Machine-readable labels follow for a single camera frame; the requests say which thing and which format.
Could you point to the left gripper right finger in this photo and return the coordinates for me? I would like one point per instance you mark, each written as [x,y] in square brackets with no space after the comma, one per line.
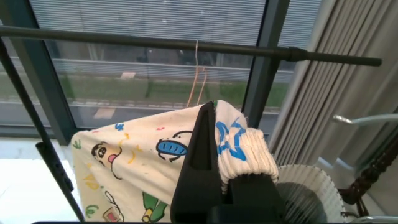
[252,193]

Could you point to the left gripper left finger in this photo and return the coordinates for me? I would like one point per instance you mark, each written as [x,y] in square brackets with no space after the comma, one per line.
[199,186]

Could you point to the cream printed garment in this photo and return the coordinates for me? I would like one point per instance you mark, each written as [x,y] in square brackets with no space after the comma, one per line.
[140,149]

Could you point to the white laundry basket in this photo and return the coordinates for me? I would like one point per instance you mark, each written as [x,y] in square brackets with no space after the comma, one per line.
[323,186]

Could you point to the black clothes rack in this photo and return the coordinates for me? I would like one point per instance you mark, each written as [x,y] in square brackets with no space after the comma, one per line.
[155,42]

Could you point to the dark wooden coat stand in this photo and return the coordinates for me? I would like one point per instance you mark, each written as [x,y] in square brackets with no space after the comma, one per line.
[367,177]

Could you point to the beige curtain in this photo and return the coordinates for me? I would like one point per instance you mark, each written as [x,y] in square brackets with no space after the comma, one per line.
[342,46]

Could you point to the window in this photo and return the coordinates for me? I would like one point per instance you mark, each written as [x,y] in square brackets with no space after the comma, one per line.
[140,25]

